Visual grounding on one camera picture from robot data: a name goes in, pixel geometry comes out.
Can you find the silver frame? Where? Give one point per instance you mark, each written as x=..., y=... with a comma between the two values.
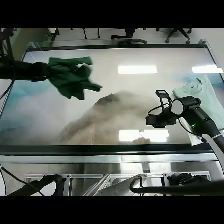
x=100, y=159

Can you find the dark green T-shirt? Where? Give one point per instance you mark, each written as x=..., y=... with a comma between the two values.
x=70, y=79

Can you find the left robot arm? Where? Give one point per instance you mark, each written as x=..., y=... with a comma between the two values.
x=23, y=70

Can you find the black office chair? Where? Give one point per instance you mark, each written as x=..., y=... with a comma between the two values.
x=178, y=33
x=128, y=37

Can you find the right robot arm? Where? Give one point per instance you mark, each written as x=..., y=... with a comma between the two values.
x=202, y=122

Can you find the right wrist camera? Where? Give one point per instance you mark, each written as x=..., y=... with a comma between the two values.
x=163, y=95

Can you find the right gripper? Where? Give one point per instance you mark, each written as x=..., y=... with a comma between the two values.
x=161, y=120

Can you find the pale green garment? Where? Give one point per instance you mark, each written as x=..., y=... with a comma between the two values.
x=206, y=95

